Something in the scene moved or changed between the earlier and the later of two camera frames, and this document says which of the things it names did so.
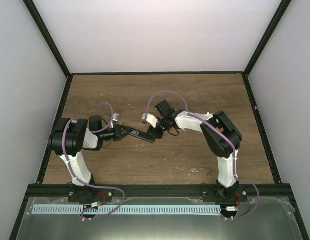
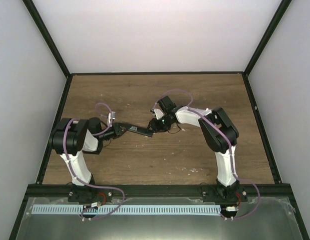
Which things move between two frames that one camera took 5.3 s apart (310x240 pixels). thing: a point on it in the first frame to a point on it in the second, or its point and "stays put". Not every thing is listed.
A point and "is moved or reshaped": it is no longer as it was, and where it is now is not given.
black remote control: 142,135 is moved or reshaped
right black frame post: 280,12 stays put
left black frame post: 31,9 stays put
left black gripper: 118,134 to 118,130
